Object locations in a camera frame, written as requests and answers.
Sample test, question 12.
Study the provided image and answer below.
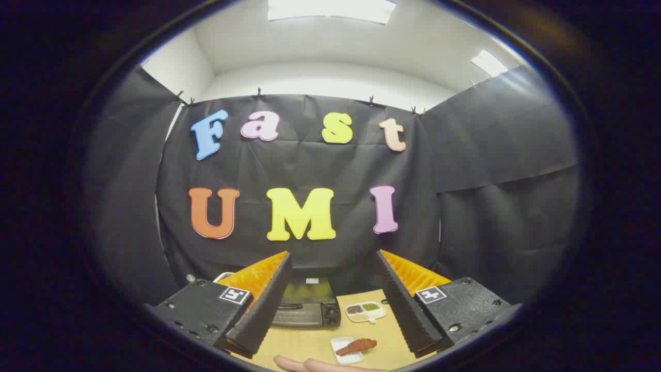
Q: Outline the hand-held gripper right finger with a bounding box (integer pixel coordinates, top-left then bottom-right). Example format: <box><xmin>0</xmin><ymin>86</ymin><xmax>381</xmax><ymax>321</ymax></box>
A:
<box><xmin>376</xmin><ymin>250</ymin><xmax>522</xmax><ymax>359</ymax></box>

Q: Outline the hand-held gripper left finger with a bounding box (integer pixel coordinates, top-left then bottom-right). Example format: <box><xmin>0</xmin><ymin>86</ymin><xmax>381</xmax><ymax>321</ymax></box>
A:
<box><xmin>146</xmin><ymin>251</ymin><xmax>293</xmax><ymax>359</ymax></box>

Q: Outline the black toaster oven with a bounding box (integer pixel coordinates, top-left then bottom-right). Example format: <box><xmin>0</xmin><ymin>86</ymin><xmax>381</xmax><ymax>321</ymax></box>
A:
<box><xmin>271</xmin><ymin>276</ymin><xmax>342</xmax><ymax>329</ymax></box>

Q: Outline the reddish brown meat piece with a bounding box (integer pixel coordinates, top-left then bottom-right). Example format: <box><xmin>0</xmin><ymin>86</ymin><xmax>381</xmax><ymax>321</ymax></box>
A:
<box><xmin>336</xmin><ymin>338</ymin><xmax>377</xmax><ymax>357</ymax></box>

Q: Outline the white divided dish with grains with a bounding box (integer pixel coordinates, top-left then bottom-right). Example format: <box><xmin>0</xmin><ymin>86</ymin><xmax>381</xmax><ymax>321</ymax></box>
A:
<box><xmin>344</xmin><ymin>301</ymin><xmax>388</xmax><ymax>324</ymax></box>

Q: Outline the small white rectangular plate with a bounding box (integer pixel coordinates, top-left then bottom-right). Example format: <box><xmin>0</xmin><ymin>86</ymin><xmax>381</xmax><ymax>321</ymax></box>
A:
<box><xmin>330</xmin><ymin>337</ymin><xmax>365</xmax><ymax>365</ymax></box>

